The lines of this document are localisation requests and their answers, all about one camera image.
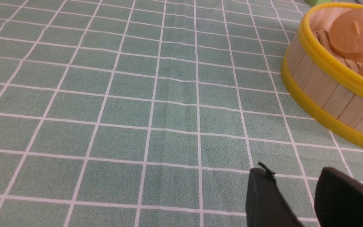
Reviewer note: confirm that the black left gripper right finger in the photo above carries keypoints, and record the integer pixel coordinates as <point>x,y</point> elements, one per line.
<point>338,200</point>

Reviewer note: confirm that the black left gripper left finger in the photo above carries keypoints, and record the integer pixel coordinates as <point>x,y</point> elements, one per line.
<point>265,205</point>

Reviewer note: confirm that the yellow bamboo steamer basket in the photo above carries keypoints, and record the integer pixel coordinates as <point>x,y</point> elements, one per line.
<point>326,85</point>

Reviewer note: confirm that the green checkered tablecloth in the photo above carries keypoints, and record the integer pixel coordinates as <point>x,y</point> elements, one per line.
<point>150,113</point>

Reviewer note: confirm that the green foam cube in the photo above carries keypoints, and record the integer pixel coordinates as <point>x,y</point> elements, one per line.
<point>313,3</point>

